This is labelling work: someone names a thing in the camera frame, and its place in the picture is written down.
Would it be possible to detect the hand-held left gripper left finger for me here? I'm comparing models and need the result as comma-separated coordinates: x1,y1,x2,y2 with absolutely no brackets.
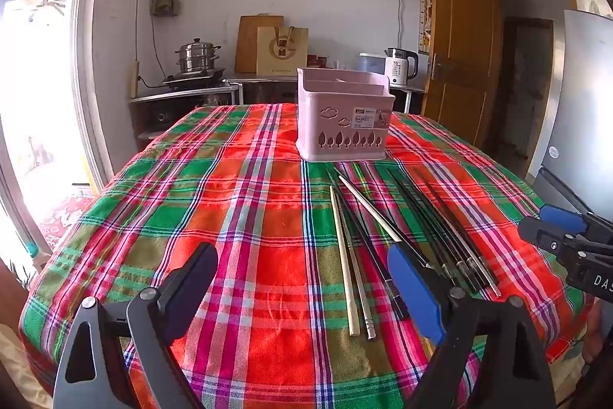
52,242,218,409

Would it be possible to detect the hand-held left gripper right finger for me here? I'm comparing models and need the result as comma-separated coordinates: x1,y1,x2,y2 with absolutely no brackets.
387,241,559,409

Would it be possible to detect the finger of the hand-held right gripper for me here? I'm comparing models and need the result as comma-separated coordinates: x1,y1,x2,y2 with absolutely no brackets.
518,217,583,256
539,204,613,242

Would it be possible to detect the silver-tipped cream chopstick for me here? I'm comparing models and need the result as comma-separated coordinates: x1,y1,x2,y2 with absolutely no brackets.
335,193,377,339

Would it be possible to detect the light wooden chopstick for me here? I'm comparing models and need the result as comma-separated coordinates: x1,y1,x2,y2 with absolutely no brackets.
329,185,361,337
338,176,404,243

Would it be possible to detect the pink plastic basket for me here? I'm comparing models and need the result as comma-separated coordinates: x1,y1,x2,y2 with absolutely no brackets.
294,67,396,162

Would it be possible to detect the plaid tablecloth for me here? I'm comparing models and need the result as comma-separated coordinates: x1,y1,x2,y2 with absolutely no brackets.
19,102,599,409

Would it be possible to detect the silver refrigerator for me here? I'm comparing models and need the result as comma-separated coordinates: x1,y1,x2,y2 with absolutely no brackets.
526,9,613,211

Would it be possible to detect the red floor mat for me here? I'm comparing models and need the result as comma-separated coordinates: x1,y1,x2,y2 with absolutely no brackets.
37,192,94,249

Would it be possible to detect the steel kitchen cabinet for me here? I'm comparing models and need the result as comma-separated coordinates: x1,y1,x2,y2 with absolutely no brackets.
128,72,427,151

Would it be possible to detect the black induction cooker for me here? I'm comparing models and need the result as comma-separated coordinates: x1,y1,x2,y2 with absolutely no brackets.
162,68,227,92

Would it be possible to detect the wooden door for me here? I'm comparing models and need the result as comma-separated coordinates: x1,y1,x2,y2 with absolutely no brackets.
421,0,505,147

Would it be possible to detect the white electric kettle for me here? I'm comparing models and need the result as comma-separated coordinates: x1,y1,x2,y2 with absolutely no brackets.
384,48,420,89

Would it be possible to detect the steel steamer pot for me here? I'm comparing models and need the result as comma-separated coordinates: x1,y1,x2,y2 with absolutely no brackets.
175,38,222,74

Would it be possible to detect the clear plastic container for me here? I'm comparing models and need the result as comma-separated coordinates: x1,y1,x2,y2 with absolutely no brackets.
357,53,388,75

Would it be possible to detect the wooden cutting board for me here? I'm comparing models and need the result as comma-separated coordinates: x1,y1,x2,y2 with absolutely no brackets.
234,15,284,74

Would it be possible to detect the tan paper bag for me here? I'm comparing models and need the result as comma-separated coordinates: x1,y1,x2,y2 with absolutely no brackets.
256,26,309,77

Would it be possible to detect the wall poster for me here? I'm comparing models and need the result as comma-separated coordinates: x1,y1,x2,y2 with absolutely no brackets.
418,0,434,55

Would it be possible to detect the black power cable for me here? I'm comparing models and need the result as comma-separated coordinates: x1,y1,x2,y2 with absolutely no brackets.
135,0,166,84

